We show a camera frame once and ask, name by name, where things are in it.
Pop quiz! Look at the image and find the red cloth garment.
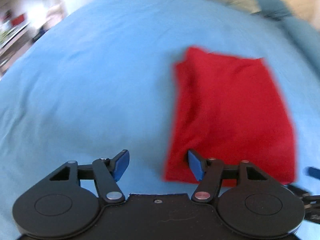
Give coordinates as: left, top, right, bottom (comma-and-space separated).
164, 47, 296, 184

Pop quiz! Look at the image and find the red storage box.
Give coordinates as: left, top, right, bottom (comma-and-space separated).
10, 14, 25, 27

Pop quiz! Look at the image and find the blue bed sheet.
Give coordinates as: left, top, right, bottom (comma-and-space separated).
1, 0, 319, 239

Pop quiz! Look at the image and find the dark blue rolled blanket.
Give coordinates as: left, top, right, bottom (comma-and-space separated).
257, 0, 319, 75

